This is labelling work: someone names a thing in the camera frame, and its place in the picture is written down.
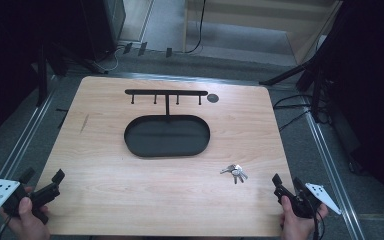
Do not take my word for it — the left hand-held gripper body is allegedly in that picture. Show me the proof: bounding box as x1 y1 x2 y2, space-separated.
0 178 61 225

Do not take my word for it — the black floor cable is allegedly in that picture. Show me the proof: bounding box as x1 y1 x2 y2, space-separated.
272 94 315 110
278 109 312 132

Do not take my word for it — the white floor cable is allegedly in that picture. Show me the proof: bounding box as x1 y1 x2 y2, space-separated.
103 46 120 73

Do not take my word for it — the black stand leg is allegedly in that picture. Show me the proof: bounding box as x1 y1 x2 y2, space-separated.
50 42 108 75
258 59 318 87
35 41 50 108

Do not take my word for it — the black key holder with tray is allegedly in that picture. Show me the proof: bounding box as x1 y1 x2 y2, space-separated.
123 88 212 159

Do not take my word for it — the black cabinet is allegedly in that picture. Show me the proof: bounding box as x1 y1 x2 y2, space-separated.
79 0 127 62

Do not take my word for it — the black hanging cable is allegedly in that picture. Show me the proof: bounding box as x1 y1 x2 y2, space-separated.
184 0 207 55

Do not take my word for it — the light wooden platform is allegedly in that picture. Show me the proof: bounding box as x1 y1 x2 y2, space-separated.
182 0 344 65

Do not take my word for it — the person's left hand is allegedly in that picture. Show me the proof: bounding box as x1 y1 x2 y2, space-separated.
0 196 52 240

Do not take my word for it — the person's right hand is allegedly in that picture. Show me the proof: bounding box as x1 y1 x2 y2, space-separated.
278 195 330 240

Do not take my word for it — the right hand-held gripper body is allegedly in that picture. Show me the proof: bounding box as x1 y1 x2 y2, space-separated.
273 182 343 220

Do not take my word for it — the metal floor rail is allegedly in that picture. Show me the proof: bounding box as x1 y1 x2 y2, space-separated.
303 99 366 240
0 92 55 218

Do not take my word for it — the bunch of silver keys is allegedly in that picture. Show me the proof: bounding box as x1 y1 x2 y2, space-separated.
219 163 249 185

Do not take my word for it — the dark curtain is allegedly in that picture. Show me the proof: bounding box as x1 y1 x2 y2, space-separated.
308 0 384 223
0 0 93 151

